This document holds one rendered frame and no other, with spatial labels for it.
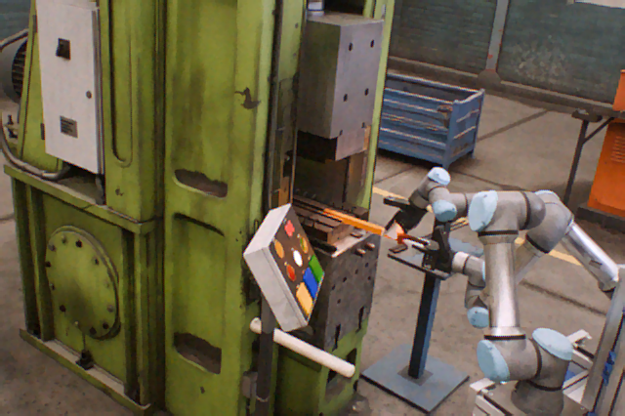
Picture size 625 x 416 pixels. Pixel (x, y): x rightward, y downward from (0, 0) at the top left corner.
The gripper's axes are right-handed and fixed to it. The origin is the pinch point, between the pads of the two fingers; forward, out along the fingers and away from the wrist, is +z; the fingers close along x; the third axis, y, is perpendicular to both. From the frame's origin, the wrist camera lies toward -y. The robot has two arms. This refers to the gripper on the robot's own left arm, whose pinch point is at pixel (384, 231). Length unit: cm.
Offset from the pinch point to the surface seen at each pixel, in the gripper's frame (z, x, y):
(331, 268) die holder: 18.3, -15.9, -3.9
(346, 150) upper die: -16.9, -5.4, -30.1
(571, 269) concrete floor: 71, 241, 77
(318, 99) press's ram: -31, -17, -46
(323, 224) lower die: 12.6, -7.9, -19.2
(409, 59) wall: 256, 781, -288
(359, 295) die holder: 38.0, 9.1, 7.9
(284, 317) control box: 0, -70, 6
